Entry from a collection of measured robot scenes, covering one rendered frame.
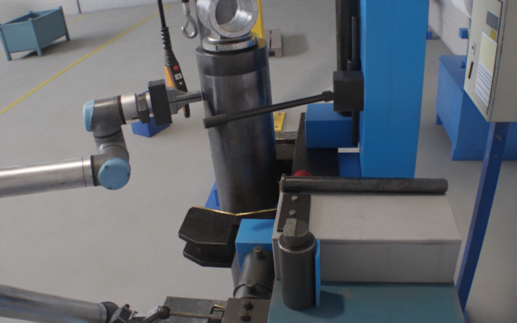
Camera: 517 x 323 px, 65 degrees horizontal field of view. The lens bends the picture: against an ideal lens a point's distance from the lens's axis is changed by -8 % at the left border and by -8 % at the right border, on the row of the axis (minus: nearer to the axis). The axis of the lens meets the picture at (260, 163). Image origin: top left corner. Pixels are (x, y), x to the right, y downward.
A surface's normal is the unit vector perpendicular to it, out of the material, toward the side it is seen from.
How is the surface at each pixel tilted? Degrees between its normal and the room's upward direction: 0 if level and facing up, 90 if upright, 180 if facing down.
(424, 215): 0
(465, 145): 90
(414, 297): 0
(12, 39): 90
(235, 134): 90
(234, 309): 0
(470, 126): 90
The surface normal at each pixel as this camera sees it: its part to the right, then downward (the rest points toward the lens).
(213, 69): -0.43, 0.49
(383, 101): -0.15, 0.51
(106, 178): 0.42, 0.44
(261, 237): -0.09, -0.86
